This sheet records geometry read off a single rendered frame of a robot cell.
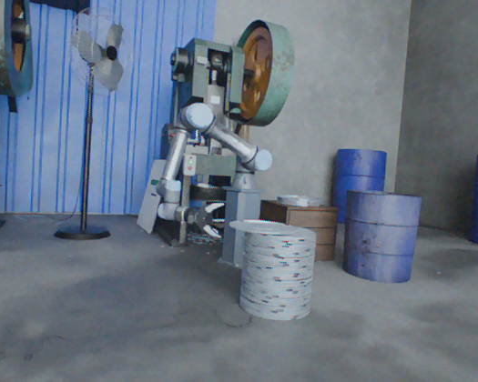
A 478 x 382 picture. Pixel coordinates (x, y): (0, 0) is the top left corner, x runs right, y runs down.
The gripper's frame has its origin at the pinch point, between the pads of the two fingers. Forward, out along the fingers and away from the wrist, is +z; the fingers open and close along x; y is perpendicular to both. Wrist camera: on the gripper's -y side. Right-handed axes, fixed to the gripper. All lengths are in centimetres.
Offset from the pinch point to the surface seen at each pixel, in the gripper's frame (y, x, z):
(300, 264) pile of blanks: -8.8, 10.5, 39.1
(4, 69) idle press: -19, -69, -137
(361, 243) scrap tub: 67, 11, 53
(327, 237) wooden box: 93, 15, 29
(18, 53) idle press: 15, -93, -181
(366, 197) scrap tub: 66, -15, 53
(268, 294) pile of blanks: -12.8, 23.3, 29.0
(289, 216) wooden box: 71, 2, 9
